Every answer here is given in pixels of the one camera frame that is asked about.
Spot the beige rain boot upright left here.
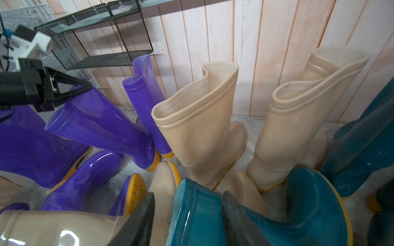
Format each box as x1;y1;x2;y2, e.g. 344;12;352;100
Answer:
151;61;248;190

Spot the purple rain boot lying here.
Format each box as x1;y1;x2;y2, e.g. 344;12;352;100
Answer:
39;150;147;216

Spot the black mesh wall basket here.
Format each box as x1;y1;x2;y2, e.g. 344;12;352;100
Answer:
35;1;153;70

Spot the beige rain boot lying large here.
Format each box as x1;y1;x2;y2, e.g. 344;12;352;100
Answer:
1;161;181;246

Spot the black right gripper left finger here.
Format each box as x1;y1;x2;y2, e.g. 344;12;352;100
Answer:
107;192;155;246

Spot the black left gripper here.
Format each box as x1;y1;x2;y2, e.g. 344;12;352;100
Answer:
1;58;92;112

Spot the beige rain boot upright right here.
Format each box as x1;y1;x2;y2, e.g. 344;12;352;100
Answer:
246;46;370;192

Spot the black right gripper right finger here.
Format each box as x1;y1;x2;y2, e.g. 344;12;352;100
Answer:
221;191;271;246

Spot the white wire wall shelf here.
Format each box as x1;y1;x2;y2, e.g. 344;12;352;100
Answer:
1;9;98;122

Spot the purple rain boot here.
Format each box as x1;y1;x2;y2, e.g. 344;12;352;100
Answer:
122;54;174;159
45;88;160;171
39;150;147;216
1;106;92;188

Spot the beige rain boot upright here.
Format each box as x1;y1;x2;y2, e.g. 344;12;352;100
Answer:
246;46;370;192
151;61;248;190

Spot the teal rain boot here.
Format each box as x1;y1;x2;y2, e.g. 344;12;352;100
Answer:
367;180;394;246
166;168;354;246
320;80;394;198

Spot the purple rain boot back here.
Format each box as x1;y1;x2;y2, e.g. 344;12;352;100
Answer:
122;54;174;159

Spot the beige rain boot lying small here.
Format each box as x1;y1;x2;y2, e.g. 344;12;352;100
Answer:
222;170;268;217

